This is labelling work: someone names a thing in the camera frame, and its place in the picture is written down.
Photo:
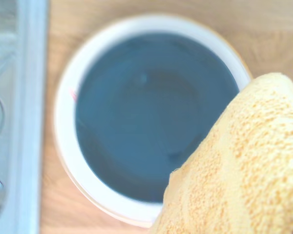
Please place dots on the yellow terry towel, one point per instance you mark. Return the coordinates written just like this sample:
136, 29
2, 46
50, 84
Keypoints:
246, 158

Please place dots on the stainless steel double sink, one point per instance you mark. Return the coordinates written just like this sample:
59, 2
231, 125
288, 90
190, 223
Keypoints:
27, 122

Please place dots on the dark blue plate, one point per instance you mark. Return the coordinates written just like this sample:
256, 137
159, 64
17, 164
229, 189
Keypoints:
149, 122

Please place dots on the large cream plate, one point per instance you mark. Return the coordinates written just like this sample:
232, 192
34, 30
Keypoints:
66, 146

